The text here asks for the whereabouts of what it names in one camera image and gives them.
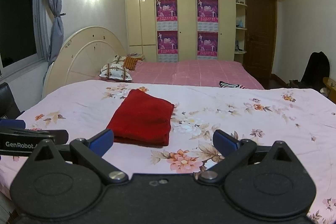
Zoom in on red knit garment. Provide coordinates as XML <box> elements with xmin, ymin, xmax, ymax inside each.
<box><xmin>107</xmin><ymin>89</ymin><xmax>174</xmax><ymax>147</ymax></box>

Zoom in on black clothes on chair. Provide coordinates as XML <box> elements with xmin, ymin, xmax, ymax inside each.
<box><xmin>301</xmin><ymin>51</ymin><xmax>330</xmax><ymax>91</ymax></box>

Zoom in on striped folded garment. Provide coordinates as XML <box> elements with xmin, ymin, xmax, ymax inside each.
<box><xmin>219</xmin><ymin>81</ymin><xmax>245</xmax><ymax>89</ymax></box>

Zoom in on cream round headboard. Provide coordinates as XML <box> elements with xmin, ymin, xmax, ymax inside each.
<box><xmin>42</xmin><ymin>26</ymin><xmax>126</xmax><ymax>97</ymax></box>

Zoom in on front floral pillow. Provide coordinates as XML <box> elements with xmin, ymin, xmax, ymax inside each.
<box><xmin>99</xmin><ymin>63</ymin><xmax>133</xmax><ymax>82</ymax></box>

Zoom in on floral pillow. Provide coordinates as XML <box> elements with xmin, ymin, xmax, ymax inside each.
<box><xmin>99</xmin><ymin>63</ymin><xmax>133</xmax><ymax>82</ymax></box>
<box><xmin>112</xmin><ymin>55</ymin><xmax>127</xmax><ymax>65</ymax></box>

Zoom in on pink bed sheet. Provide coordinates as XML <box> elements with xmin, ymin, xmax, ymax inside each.
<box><xmin>98</xmin><ymin>59</ymin><xmax>265</xmax><ymax>91</ymax></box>

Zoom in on back floral pillow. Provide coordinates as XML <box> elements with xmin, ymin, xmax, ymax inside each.
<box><xmin>112</xmin><ymin>55</ymin><xmax>127</xmax><ymax>65</ymax></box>

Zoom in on orange knitted cloth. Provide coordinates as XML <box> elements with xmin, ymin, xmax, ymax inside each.
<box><xmin>123</xmin><ymin>56</ymin><xmax>144</xmax><ymax>71</ymax></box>

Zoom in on lower right purple poster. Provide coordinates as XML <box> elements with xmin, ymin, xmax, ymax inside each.
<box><xmin>197</xmin><ymin>31</ymin><xmax>218</xmax><ymax>57</ymax></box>

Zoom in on purple poster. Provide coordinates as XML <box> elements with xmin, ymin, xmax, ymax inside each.
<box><xmin>197</xmin><ymin>0</ymin><xmax>219</xmax><ymax>23</ymax></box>
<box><xmin>197</xmin><ymin>31</ymin><xmax>218</xmax><ymax>57</ymax></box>
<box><xmin>156</xmin><ymin>0</ymin><xmax>178</xmax><ymax>22</ymax></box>
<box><xmin>157</xmin><ymin>31</ymin><xmax>178</xmax><ymax>55</ymax></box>

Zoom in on lower left purple poster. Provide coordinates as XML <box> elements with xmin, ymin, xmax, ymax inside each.
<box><xmin>157</xmin><ymin>31</ymin><xmax>178</xmax><ymax>55</ymax></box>

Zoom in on brown wooden door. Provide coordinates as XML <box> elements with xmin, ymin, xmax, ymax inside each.
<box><xmin>243</xmin><ymin>0</ymin><xmax>277</xmax><ymax>86</ymax></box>

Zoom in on upper right purple poster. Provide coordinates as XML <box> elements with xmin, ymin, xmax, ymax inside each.
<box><xmin>197</xmin><ymin>0</ymin><xmax>219</xmax><ymax>23</ymax></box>

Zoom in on upper left purple poster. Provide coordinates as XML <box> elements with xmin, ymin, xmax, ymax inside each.
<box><xmin>156</xmin><ymin>0</ymin><xmax>178</xmax><ymax>22</ymax></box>

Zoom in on corner shelf unit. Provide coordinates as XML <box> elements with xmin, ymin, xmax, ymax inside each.
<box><xmin>234</xmin><ymin>0</ymin><xmax>247</xmax><ymax>64</ymax></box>

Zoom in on window with white frame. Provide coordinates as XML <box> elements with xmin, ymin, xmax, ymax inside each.
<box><xmin>1</xmin><ymin>0</ymin><xmax>47</xmax><ymax>79</ymax></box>

